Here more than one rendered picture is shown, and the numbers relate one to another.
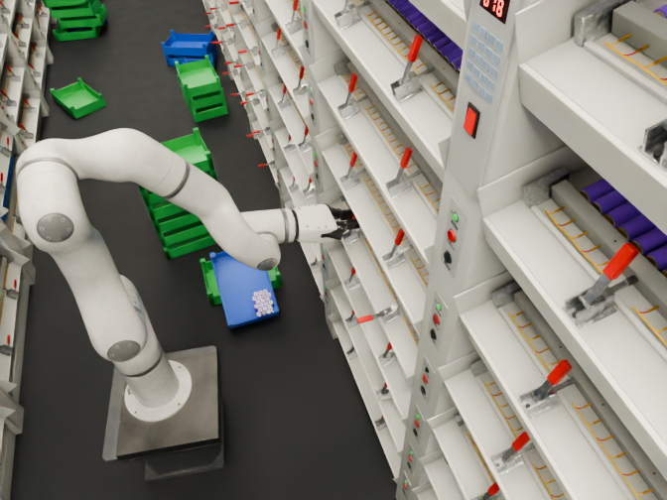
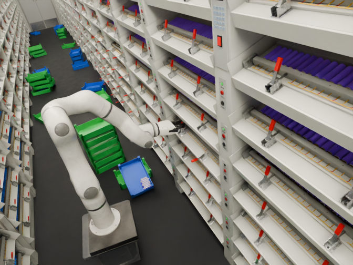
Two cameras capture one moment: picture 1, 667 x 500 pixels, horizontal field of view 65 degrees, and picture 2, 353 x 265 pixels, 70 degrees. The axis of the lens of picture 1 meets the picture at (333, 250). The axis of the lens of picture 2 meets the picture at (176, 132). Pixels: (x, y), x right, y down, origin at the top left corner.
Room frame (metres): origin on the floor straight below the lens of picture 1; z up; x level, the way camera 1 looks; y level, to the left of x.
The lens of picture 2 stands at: (-0.28, 0.09, 1.62)
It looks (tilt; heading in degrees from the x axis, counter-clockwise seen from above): 36 degrees down; 355
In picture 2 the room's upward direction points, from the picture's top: 10 degrees counter-clockwise
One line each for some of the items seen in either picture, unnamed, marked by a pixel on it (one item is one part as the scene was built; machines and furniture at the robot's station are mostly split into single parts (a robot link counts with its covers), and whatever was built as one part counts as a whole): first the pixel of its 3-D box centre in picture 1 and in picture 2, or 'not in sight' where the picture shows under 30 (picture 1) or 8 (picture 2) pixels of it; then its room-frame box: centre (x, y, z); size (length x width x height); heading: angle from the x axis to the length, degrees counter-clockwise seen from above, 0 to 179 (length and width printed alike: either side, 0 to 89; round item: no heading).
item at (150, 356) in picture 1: (121, 321); (86, 185); (0.78, 0.54, 0.63); 0.19 x 0.12 x 0.24; 24
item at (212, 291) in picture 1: (240, 273); (133, 173); (1.44, 0.39, 0.04); 0.30 x 0.20 x 0.08; 106
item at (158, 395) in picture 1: (149, 374); (100, 212); (0.75, 0.53, 0.42); 0.19 x 0.19 x 0.18
